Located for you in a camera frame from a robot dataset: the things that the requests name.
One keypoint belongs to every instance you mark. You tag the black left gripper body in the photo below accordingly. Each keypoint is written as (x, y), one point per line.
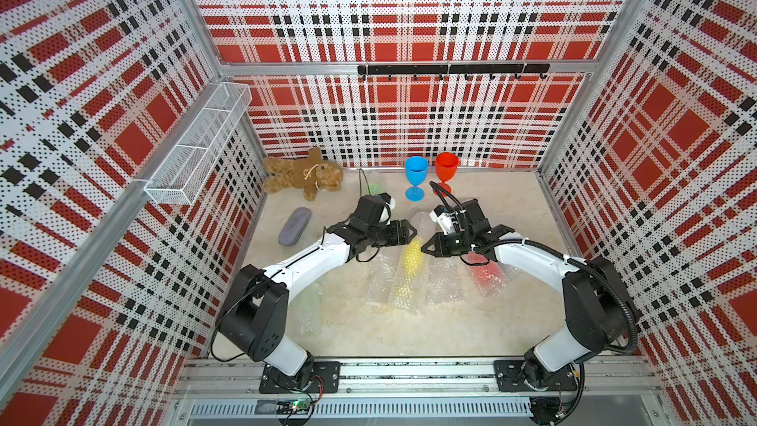
(381, 234)

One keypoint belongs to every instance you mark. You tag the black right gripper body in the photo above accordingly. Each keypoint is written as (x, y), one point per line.
(453, 244)

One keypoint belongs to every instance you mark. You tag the pink red glass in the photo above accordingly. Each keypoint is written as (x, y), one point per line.
(490, 278)

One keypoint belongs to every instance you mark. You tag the clear bubble wrap sheet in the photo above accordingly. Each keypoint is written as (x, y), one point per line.
(380, 278)
(444, 282)

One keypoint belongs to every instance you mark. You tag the red wine glass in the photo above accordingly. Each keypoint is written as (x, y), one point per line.
(446, 165)

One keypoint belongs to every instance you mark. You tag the yellow glass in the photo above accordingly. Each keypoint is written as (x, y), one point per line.
(410, 282)

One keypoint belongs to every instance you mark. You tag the blue wine glass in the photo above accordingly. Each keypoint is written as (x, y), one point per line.
(416, 171)

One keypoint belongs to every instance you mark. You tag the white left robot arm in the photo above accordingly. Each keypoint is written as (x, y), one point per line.
(254, 315)

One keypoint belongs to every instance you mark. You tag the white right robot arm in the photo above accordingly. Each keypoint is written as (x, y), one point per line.
(599, 312)

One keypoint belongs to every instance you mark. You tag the wrapped bright green glass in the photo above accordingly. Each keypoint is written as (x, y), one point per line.
(373, 189)

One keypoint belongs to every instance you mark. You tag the brown teddy bear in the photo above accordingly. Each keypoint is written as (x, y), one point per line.
(311, 174)

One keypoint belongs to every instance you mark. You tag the wrapped pale green glass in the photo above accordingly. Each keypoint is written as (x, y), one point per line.
(307, 310)

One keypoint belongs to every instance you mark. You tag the green circuit board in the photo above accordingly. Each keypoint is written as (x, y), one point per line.
(295, 407)

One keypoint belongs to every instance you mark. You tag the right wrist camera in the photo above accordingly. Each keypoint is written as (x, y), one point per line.
(447, 221)

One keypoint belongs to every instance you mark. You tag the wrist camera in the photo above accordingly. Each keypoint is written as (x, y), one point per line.
(447, 221)
(389, 205)

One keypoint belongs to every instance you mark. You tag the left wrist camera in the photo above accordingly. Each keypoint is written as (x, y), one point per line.
(389, 205)

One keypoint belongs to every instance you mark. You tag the black wall hook rail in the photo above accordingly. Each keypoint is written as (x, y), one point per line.
(515, 69)

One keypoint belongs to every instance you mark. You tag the white wire mesh shelf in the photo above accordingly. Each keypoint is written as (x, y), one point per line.
(183, 173)

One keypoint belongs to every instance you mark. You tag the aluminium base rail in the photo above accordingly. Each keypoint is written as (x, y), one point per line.
(383, 377)

